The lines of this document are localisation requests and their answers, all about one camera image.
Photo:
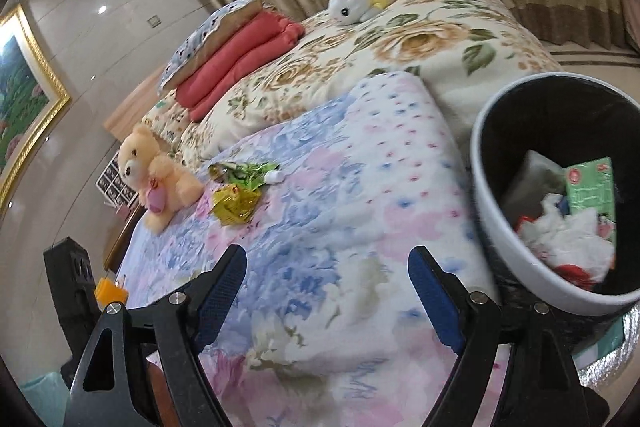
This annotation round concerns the gold framed painting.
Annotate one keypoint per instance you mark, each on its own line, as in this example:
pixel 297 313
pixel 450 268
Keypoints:
pixel 25 107

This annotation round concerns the white tissue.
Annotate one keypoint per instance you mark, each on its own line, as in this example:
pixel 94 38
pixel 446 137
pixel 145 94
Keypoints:
pixel 575 237

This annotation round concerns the cream teddy bear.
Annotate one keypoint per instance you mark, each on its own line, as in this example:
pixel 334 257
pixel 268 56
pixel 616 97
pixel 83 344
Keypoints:
pixel 160 177

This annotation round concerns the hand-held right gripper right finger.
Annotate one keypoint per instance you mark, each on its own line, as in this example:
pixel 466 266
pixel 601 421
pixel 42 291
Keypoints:
pixel 435 302

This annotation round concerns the pastel floral blanket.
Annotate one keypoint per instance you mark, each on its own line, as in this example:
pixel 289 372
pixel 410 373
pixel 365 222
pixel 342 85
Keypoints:
pixel 325 217

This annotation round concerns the green foil wrapper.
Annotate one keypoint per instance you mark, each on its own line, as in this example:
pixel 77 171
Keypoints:
pixel 245 172

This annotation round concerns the silver foil mat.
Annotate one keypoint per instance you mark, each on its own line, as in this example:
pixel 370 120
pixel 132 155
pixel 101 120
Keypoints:
pixel 615 357

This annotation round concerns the black and white photo sheet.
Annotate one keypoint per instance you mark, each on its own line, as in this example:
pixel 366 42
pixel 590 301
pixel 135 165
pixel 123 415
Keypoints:
pixel 112 184

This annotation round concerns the wooden headboard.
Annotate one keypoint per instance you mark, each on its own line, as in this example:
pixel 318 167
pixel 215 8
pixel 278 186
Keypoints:
pixel 135 107

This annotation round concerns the blue polka dot pillow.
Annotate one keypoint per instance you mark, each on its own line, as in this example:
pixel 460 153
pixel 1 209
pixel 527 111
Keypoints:
pixel 200 37

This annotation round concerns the cream floral quilt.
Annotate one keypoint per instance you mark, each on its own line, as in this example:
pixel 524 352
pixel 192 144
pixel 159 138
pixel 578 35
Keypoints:
pixel 400 52

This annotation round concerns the gold foil wrapper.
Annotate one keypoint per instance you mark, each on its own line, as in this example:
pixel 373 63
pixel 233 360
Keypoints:
pixel 235 207

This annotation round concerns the small white wad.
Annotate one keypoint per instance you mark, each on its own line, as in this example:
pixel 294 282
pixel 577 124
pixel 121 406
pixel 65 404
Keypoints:
pixel 275 177

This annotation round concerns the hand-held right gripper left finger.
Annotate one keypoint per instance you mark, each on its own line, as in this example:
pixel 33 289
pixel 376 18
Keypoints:
pixel 220 297

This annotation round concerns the orange packet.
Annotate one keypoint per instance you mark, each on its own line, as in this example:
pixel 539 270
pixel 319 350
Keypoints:
pixel 111 294

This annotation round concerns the red foil wrapper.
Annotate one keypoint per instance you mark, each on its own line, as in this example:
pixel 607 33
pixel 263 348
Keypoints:
pixel 580 277

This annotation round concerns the teal cloth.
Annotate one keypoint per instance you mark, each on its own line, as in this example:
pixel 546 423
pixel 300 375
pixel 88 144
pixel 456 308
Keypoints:
pixel 45 402

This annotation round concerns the folded red quilt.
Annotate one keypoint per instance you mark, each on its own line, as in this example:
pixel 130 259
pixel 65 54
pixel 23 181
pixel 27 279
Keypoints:
pixel 235 57

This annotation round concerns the white waste bin black liner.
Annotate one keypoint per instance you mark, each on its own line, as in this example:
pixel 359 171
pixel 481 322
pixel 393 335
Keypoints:
pixel 492 167

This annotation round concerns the printed paper sheet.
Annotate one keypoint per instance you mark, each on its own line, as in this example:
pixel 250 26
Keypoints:
pixel 612 337

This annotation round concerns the green carton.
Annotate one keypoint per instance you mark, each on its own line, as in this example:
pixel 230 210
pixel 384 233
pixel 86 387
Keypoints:
pixel 590 187

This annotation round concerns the wall switch plate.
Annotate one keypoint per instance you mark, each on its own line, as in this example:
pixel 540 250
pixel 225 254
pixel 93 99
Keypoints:
pixel 155 21

